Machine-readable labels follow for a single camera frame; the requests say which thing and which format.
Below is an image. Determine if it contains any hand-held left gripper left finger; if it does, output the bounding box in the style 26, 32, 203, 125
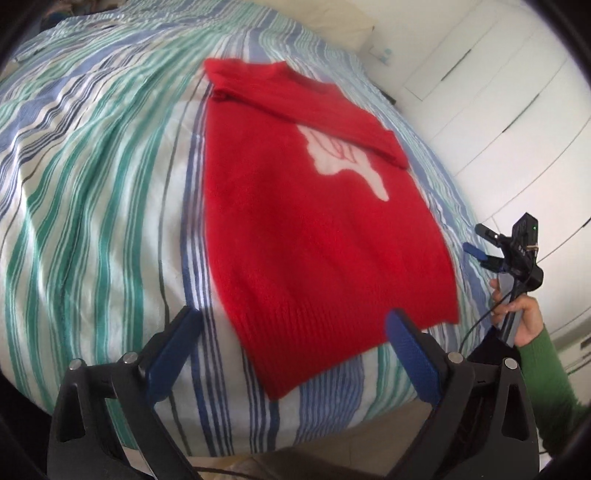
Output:
46, 305, 204, 480

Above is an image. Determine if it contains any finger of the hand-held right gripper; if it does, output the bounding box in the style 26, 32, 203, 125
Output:
475, 224, 505, 246
462, 243, 507, 274

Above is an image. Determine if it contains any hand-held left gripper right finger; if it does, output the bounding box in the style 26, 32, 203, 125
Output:
383, 308, 541, 480

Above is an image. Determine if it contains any red sweater with white print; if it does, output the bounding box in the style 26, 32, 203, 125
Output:
203, 58, 461, 400

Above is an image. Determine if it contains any person's right forearm green sleeve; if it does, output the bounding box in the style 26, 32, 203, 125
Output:
517, 324, 588, 446

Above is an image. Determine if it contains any person's right hand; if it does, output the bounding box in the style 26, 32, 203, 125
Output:
488, 278, 546, 348

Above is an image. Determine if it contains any white wardrobe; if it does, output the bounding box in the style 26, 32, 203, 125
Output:
401, 0, 591, 370

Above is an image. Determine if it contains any striped bed blanket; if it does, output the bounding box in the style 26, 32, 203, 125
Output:
0, 0, 491, 459

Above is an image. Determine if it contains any white pillow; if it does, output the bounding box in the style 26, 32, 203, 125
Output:
256, 0, 377, 44

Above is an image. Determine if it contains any black cable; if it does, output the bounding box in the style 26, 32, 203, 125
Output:
457, 276, 520, 357

